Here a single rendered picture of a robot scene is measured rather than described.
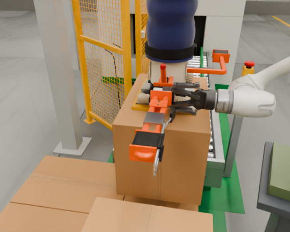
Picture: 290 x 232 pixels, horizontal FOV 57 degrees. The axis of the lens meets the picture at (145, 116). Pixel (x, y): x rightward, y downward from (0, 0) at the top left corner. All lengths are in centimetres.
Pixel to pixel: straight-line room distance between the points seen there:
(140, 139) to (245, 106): 43
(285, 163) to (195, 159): 51
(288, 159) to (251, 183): 105
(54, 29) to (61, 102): 65
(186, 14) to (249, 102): 42
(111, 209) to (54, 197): 69
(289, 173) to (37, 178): 135
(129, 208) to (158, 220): 11
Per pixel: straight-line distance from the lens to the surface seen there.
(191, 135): 108
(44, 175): 175
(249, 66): 201
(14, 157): 292
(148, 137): 75
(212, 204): 227
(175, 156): 114
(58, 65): 238
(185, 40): 116
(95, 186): 160
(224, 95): 101
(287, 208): 134
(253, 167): 271
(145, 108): 119
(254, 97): 102
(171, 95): 101
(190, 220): 93
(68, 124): 263
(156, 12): 113
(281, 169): 144
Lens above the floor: 166
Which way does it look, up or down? 31 degrees down
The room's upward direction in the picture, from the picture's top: straight up
